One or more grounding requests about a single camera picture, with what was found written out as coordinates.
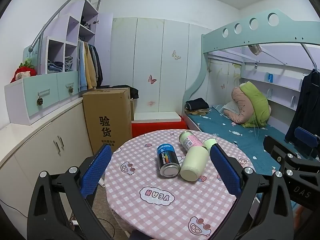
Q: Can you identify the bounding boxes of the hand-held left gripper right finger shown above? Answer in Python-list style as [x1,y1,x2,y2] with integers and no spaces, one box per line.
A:
[209,144,294,240]

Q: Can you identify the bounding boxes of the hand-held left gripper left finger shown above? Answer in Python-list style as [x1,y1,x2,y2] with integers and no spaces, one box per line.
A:
[27,144,113,240]

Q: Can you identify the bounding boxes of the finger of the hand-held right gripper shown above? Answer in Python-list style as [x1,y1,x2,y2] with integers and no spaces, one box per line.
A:
[294,126,320,159]
[263,135,320,210]

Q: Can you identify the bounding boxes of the cream white plastic bottle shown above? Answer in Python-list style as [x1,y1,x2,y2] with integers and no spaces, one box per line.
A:
[180,138,217,182]

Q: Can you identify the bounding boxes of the dark hanging garment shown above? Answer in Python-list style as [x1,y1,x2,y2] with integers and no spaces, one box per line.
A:
[285,70,320,145]

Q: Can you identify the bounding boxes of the blue patterned bed sheet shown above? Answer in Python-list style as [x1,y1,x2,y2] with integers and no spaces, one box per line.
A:
[186,104,320,177]

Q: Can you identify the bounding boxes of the green and pink quilt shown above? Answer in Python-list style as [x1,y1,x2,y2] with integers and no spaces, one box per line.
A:
[231,82,272,128]

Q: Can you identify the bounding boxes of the pink label glass jar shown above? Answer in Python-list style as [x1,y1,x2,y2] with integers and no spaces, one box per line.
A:
[178,130,204,152]

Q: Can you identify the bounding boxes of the brown cardboard box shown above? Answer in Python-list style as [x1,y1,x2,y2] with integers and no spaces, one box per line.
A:
[82,87,133,153]

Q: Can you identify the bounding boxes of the round table pink checked cloth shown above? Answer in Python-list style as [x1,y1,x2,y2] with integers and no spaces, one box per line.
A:
[104,129,255,240]

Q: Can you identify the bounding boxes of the white pillow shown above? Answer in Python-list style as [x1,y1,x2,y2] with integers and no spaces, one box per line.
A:
[221,102,241,118]

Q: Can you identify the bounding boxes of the blue metal can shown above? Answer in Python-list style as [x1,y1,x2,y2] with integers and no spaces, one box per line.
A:
[156,144,181,178]

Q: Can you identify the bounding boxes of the white floor cabinet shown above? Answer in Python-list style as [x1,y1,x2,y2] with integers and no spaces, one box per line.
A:
[0,97,94,230]

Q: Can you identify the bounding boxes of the tan folded clothes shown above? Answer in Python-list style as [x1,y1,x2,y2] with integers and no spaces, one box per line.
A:
[184,107,212,116]

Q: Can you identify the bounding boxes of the red stool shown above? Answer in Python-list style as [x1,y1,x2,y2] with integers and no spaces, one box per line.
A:
[131,115,188,138]

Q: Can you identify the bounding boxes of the dark folded clothes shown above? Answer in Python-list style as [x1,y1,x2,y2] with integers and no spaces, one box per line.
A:
[185,98,210,110]

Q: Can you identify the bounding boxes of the white board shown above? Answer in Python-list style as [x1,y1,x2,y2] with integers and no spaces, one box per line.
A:
[134,112,181,122]

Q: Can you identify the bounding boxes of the black cloth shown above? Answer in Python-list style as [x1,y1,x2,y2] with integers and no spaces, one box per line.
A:
[110,85,139,100]

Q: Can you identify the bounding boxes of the teal drawer unit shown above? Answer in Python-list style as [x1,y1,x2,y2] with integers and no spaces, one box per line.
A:
[4,70,81,126]

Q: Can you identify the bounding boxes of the yellow hanging jacket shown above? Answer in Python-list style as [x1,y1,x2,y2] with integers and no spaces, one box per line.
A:
[84,42,98,90]

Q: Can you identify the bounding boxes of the light blue hanging jacket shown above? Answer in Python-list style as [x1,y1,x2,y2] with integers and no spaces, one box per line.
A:
[77,40,87,93]

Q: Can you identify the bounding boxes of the dark hanging jackets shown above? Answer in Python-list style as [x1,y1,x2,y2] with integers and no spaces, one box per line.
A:
[89,44,103,87]

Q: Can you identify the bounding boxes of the red plush toy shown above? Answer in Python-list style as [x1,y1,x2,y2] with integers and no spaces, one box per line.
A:
[10,59,37,83]

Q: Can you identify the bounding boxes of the white wardrobe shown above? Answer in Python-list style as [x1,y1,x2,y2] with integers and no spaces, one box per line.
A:
[110,17,213,114]

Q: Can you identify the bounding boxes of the grey clothes in cubby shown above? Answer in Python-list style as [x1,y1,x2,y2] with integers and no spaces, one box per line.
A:
[80,16,92,29]

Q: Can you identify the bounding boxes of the purple stair shelf unit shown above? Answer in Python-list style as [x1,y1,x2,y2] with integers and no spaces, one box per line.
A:
[24,0,113,87]

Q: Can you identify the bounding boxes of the grey metal handrail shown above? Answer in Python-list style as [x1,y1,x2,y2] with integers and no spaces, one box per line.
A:
[28,0,103,53]

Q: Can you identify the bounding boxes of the black floor cable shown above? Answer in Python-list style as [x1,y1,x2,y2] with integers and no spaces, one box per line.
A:
[0,200,28,217]

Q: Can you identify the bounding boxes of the teal bunk bed frame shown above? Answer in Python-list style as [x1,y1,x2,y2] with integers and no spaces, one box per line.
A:
[181,9,320,135]

